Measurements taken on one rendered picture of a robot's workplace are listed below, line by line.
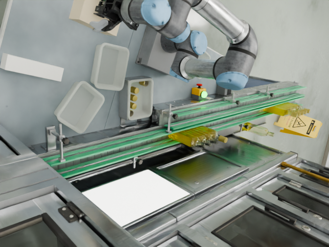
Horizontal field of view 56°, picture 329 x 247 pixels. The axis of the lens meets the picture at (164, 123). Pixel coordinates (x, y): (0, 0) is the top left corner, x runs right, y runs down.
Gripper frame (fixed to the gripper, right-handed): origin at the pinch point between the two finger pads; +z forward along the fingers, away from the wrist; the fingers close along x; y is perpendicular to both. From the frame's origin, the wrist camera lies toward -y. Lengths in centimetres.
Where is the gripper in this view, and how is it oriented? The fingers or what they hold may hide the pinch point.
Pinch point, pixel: (100, 11)
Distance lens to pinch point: 120.2
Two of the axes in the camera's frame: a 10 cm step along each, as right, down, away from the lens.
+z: -6.7, -2.7, 6.9
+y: -6.8, -1.5, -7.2
